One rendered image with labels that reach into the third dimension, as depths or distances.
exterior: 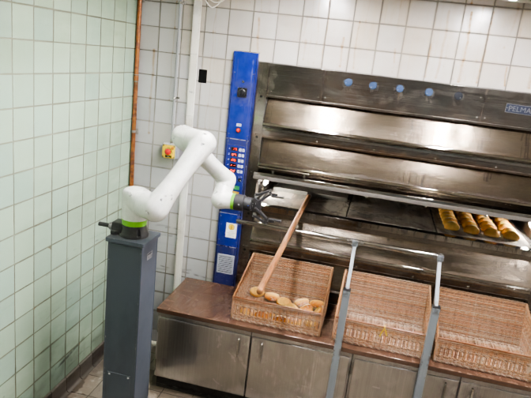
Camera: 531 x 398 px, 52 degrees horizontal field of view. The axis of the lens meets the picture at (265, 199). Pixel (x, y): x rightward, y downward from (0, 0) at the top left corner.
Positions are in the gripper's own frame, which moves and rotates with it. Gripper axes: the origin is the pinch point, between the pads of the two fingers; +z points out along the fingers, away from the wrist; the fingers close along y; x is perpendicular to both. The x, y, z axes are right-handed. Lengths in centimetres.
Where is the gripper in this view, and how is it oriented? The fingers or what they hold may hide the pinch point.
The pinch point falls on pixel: (280, 208)
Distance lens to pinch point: 300.2
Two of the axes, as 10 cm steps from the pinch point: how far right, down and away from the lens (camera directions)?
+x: -2.1, 2.3, -9.5
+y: -1.1, 9.6, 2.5
